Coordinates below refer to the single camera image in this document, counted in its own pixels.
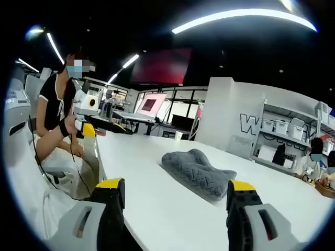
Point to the person's head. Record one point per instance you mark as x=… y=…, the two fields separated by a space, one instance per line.
x=68 y=58

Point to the white paper cup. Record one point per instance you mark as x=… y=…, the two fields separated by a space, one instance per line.
x=178 y=136

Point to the black frame desk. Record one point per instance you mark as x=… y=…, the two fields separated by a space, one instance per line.
x=136 y=116

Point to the person's black top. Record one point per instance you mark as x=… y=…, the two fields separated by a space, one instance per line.
x=52 y=104

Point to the pink tilted screen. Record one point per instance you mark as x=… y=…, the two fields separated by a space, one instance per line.
x=150 y=104

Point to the ceiling light strip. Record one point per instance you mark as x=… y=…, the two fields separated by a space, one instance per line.
x=112 y=78
x=28 y=65
x=55 y=47
x=243 y=14
x=130 y=60

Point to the person's left hand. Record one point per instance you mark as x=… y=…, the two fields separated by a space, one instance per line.
x=72 y=125

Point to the white storage box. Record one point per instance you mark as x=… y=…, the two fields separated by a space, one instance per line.
x=281 y=128
x=268 y=125
x=297 y=129

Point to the large red hanging screen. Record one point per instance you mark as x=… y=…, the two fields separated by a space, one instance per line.
x=161 y=66

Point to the black bag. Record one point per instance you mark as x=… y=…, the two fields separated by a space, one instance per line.
x=279 y=155

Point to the grey towel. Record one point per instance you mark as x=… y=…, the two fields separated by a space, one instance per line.
x=193 y=170

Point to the person's right hand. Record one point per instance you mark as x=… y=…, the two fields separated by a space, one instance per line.
x=77 y=150

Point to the metal shelf rack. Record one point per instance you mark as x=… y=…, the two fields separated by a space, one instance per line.
x=285 y=139

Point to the white flat box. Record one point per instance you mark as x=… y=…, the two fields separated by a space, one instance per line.
x=265 y=153

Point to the blue face mask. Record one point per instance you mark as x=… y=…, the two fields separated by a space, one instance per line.
x=73 y=74

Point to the black monitor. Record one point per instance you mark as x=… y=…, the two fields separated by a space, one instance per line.
x=181 y=121

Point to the person's white skirt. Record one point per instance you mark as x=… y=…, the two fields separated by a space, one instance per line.
x=78 y=172

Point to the white chair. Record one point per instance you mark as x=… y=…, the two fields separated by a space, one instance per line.
x=26 y=196

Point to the white machine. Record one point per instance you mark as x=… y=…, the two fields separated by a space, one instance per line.
x=18 y=115

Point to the wooden tray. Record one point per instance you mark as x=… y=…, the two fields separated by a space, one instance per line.
x=325 y=189

